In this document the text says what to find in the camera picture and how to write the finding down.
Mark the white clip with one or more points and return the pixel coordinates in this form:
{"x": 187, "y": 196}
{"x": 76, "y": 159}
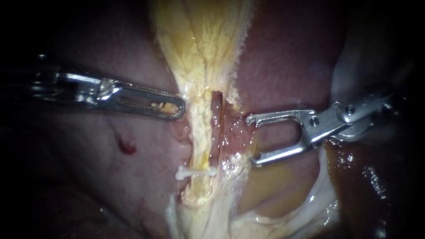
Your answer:
{"x": 196, "y": 172}

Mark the dark red liver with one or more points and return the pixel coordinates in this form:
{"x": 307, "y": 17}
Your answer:
{"x": 285, "y": 59}

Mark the pale fatty tissue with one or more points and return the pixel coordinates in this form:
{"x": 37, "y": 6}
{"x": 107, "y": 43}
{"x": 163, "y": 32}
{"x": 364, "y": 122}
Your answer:
{"x": 265, "y": 225}

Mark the left arm instrument jaw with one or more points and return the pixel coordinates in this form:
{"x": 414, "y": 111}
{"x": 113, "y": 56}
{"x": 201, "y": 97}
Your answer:
{"x": 132, "y": 99}

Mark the left arm instrument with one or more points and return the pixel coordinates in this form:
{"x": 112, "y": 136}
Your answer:
{"x": 83, "y": 91}

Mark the right arm instrument jaw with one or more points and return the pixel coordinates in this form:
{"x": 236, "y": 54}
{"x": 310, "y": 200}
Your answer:
{"x": 279, "y": 115}
{"x": 282, "y": 154}

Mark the right arm instrument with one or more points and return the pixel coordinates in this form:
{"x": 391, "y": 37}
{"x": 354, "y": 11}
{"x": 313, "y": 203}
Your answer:
{"x": 332, "y": 122}

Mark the gallbladder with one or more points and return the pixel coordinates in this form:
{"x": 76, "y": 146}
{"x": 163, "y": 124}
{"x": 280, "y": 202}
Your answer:
{"x": 202, "y": 40}

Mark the thin tube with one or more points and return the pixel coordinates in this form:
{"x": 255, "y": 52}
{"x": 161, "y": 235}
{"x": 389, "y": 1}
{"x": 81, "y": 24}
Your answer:
{"x": 201, "y": 132}

